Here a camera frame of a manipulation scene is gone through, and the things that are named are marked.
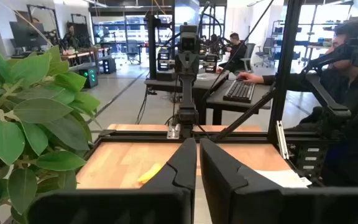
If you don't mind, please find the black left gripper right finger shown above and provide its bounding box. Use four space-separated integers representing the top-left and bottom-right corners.
200 138 358 224

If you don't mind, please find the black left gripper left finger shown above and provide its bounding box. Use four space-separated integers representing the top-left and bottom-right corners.
26 138 198 224

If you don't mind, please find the yellow toy banana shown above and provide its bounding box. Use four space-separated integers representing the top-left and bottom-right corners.
137 162 163 184

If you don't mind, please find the black table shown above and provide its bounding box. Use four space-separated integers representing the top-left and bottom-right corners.
144 70 230 94

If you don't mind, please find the dark grey desk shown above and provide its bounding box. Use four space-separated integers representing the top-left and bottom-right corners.
206 79 273 126

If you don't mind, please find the white plaid kitchen towel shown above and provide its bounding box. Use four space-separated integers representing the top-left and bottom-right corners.
255 169 313 189

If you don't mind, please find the person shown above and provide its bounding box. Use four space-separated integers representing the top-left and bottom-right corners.
218 32 248 73
237 20 358 187
61 24 81 51

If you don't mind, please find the black office chair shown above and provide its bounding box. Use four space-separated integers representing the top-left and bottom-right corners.
125 39 142 65

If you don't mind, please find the black computer keyboard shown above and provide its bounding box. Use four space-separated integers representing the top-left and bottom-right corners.
222 79 256 104

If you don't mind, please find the grey office chair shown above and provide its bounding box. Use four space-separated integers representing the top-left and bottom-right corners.
240 42 257 72

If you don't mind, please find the person's hand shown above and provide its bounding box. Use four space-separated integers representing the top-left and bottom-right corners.
237 71 265 85

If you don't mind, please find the black computer tower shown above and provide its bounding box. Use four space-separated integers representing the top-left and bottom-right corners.
102 57 117 75

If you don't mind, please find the black box with white labels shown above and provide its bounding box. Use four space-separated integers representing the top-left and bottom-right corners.
293 144 323 175

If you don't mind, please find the black box with green lights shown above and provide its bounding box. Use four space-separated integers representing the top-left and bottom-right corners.
78 67 99 90

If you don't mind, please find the green potted artificial plant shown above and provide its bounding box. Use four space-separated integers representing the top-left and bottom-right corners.
0 35 102 224

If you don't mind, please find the black computer monitor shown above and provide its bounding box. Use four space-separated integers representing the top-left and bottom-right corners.
9 21 48 49

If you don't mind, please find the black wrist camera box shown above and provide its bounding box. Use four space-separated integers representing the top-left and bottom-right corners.
178 24 199 53

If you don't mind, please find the silver metal bracket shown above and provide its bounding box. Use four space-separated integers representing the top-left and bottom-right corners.
275 120 290 161
166 123 181 139

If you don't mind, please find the black aluminium table frame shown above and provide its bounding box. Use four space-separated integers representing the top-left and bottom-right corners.
76 88 332 187

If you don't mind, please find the black camera mast post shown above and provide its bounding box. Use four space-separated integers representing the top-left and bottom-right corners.
267 0 304 146

